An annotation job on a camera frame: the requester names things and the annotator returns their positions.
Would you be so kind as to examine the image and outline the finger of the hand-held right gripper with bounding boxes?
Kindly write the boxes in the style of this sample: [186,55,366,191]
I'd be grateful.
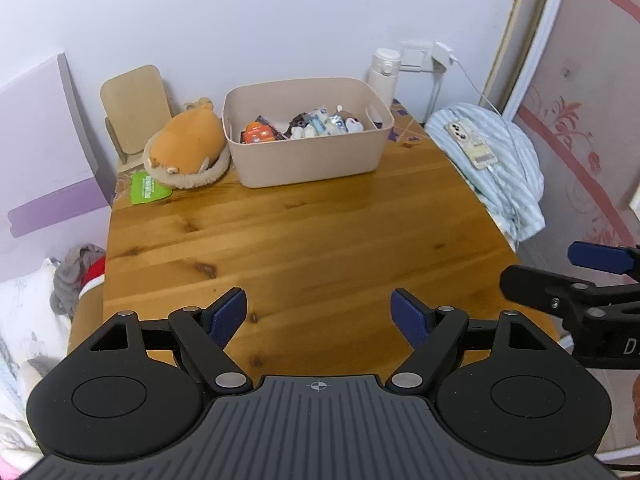
[568,241,640,276]
[500,264,640,332]

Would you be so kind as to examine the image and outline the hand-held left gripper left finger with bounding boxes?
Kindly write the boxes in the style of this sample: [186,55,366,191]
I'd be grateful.
[81,287,253,396]

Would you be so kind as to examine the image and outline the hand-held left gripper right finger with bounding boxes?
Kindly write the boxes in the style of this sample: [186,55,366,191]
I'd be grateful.
[384,287,556,395]

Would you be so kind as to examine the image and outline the beige plastic container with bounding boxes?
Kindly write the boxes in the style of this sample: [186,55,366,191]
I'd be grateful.
[222,77,396,189]

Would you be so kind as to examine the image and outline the orange toy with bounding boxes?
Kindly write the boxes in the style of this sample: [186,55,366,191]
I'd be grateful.
[241,121,279,145]

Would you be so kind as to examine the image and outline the blue striped cloth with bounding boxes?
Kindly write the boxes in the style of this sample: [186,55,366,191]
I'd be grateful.
[424,103,546,252]

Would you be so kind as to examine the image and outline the pink floral wardrobe door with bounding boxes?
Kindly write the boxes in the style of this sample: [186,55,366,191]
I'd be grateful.
[482,0,640,281]

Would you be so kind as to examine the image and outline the red and white cloth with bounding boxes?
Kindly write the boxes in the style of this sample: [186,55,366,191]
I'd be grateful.
[72,256,107,323]

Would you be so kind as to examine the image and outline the green tag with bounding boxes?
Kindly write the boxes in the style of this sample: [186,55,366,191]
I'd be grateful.
[128,170,174,205]

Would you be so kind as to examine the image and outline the phone in cream case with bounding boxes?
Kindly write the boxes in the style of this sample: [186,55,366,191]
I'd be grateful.
[446,120,497,170]

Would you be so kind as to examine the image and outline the grey cloth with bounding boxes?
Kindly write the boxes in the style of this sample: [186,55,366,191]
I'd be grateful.
[50,244,107,317]

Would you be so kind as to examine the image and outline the orange plush dog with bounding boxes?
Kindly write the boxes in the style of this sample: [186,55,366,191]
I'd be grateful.
[143,109,232,190]

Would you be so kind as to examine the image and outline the purple patterned mat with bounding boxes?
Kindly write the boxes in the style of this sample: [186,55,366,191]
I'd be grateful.
[389,99,426,143]

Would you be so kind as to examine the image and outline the floral bedding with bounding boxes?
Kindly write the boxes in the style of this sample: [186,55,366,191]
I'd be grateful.
[0,259,73,471]

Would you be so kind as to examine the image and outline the wooden board stand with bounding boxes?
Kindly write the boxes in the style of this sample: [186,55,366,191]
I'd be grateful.
[100,65,174,167]

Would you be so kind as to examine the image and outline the purple and white box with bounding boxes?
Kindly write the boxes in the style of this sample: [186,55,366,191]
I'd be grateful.
[0,52,117,281]

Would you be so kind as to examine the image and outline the white thermos bottle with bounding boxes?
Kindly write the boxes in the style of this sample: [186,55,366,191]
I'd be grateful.
[368,48,401,102]

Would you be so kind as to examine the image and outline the white charger plug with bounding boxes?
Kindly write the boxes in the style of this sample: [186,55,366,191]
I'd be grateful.
[431,41,455,69]

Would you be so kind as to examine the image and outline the white charging cable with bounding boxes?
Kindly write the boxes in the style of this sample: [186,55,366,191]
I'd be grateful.
[427,57,531,241]

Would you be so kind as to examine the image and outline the white wall socket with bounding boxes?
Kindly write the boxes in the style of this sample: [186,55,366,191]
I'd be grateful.
[400,39,432,72]

